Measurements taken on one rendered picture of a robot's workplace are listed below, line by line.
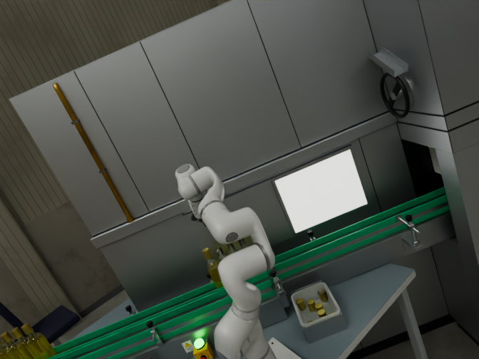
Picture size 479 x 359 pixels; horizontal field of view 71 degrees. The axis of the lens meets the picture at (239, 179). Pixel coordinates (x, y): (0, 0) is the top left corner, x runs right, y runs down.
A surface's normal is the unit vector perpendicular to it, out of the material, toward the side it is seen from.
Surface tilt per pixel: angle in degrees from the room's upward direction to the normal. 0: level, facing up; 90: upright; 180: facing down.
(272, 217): 90
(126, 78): 90
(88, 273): 90
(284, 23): 90
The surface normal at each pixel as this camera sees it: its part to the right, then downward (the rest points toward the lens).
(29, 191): 0.53, 0.04
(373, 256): 0.07, 0.27
